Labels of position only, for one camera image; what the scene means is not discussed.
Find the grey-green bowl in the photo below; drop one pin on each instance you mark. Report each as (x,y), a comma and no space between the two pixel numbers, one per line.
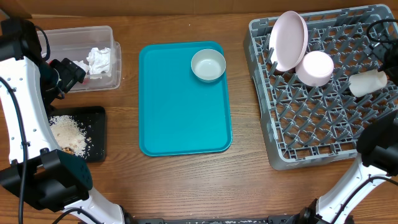
(208,65)

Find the clear plastic bin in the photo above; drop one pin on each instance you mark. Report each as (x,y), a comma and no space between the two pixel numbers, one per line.
(76,43)

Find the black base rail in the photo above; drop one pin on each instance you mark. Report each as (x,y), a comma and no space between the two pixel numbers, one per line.
(273,219)

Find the pile of white rice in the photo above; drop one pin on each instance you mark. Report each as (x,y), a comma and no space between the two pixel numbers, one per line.
(67,133)

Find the grey dishwasher rack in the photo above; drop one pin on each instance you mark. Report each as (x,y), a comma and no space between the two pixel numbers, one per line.
(310,126)

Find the white paper cup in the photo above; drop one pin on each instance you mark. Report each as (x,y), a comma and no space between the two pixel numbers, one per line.
(367,82)

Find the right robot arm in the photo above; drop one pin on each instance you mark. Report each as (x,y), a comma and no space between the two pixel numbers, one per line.
(376,163)

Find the large white plate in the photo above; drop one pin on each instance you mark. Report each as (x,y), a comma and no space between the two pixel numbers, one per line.
(289,39)

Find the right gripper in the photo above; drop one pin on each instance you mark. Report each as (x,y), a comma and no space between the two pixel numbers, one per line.
(387,51)

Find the small pink-white bowl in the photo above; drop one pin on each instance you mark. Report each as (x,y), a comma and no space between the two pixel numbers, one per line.
(315,69)

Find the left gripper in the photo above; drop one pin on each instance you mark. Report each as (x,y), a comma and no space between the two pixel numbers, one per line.
(72,73)

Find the white napkin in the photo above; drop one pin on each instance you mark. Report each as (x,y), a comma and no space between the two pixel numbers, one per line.
(98,63)

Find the teal serving tray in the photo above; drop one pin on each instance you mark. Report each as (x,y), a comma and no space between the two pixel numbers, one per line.
(178,113)

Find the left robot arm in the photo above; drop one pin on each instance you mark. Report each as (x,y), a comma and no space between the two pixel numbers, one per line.
(41,174)

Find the black tray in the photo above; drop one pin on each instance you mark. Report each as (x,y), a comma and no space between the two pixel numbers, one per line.
(93,119)

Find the brown walnut food scrap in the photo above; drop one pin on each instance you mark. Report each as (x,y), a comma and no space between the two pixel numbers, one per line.
(68,150)

